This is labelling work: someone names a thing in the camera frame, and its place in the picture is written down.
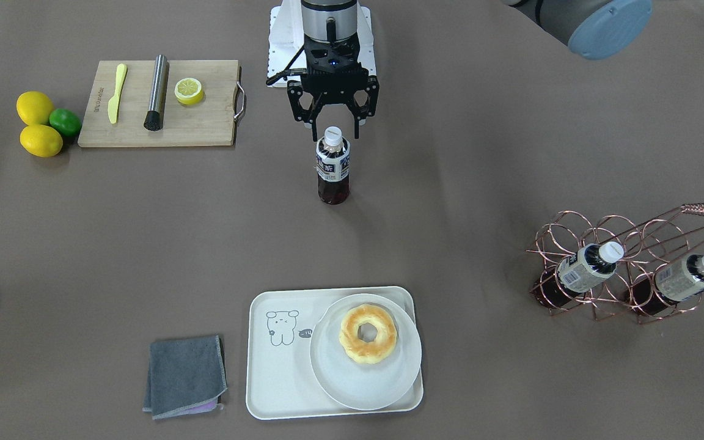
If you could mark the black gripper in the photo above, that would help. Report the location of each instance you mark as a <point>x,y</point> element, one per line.
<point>296,100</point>

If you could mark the tea bottle top rack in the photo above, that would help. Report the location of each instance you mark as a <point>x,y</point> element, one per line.
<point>333,166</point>

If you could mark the tea bottle rack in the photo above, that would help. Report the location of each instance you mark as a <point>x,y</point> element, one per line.
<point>333,166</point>
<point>577,274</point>
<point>671,285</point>

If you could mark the cream serving tray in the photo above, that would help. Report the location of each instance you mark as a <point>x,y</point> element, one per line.
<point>280,383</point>

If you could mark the tea bottle middle rack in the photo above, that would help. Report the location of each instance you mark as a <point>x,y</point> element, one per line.
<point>577,274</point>

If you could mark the wooden cutting board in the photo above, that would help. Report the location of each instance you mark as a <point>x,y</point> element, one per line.
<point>210,123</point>

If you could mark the half lemon slice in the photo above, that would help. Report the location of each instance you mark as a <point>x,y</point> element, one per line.
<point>189,91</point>

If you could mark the steel muddler black tip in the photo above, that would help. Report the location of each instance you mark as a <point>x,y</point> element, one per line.
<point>154,117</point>

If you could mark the yellow plastic knife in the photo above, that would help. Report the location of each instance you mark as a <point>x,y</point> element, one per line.
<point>113,104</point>

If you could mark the green lime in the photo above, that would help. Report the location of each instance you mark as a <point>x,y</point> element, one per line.
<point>66,122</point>

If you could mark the white round plate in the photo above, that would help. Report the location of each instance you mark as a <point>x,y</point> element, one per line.
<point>363,386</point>

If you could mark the yellow lemon lower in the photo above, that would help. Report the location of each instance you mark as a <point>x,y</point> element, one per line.
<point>41,140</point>

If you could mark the yellow lemon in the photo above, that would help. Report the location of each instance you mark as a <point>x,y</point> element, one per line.
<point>41,140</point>
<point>34,108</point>

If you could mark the grey folded cloth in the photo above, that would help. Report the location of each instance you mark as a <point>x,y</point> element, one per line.
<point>185,376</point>

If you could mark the yellow lemon upper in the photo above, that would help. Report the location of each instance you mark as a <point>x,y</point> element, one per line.
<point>34,108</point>

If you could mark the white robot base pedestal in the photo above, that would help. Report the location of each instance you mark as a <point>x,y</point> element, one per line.
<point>294,23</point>

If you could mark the glazed ring donut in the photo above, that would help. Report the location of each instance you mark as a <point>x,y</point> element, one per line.
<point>384,342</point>

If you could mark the copper wire bottle rack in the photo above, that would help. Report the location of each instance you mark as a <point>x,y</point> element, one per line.
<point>648,247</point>

